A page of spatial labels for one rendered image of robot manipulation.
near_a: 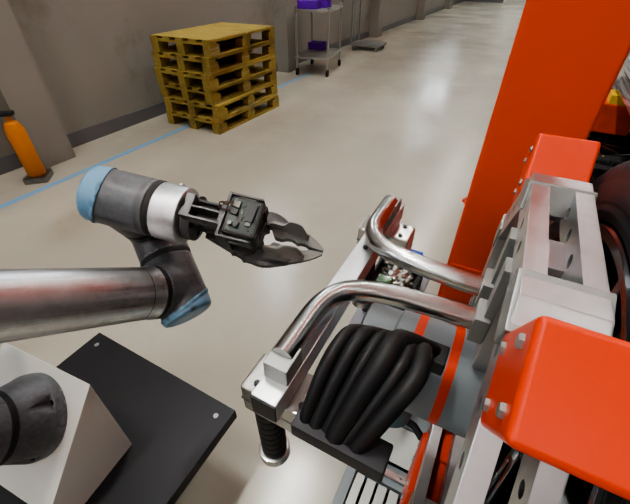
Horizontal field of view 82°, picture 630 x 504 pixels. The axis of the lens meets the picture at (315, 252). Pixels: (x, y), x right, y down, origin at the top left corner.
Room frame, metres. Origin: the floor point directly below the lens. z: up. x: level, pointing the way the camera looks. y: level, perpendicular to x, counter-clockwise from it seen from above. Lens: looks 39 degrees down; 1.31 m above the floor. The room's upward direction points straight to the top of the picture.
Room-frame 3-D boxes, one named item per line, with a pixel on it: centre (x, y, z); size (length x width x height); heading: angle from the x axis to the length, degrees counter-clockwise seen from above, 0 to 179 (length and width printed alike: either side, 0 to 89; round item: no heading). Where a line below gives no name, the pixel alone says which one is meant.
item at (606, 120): (2.26, -1.63, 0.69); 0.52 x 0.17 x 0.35; 62
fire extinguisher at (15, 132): (2.55, 2.14, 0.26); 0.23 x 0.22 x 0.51; 152
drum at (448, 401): (0.31, -0.17, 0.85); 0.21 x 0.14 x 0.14; 62
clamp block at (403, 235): (0.52, -0.13, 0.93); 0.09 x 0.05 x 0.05; 62
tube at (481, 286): (0.42, -0.17, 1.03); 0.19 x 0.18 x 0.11; 62
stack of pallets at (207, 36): (4.13, 0.99, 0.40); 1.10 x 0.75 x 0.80; 152
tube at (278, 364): (0.24, -0.07, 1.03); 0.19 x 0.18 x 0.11; 62
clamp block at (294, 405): (0.22, 0.03, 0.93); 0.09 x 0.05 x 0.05; 62
